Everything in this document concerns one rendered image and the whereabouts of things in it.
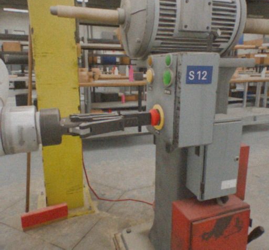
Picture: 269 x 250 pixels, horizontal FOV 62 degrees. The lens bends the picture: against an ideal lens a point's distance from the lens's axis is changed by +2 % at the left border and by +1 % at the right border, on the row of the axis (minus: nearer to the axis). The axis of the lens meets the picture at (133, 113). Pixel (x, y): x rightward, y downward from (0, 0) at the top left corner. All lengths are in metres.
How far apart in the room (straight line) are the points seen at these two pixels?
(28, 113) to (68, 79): 1.18
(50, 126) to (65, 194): 1.44
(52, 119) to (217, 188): 0.58
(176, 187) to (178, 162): 0.10
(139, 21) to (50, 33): 1.00
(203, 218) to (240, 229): 0.17
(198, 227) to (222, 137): 0.29
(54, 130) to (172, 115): 0.23
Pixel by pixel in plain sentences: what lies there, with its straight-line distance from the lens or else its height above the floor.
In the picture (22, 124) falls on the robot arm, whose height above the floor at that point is 0.99.
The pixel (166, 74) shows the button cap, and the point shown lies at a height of 1.08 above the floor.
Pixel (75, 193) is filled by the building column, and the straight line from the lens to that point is 1.87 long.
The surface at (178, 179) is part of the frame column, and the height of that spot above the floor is 0.70.
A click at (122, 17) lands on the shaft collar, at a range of 0.76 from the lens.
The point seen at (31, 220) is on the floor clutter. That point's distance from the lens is 1.82.
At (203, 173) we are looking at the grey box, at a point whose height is 0.76.
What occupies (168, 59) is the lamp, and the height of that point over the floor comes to 1.11.
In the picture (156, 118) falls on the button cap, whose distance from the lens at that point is 0.51.
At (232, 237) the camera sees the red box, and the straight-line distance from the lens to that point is 0.95.
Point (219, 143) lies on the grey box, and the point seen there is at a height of 0.86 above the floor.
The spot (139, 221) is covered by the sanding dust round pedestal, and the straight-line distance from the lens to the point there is 1.80.
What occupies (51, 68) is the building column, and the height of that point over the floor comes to 1.08.
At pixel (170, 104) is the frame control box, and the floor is 1.01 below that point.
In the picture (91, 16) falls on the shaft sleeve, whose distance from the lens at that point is 0.75.
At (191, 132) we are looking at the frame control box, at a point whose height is 0.96.
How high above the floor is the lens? 1.09
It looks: 12 degrees down
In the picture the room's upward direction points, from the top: straight up
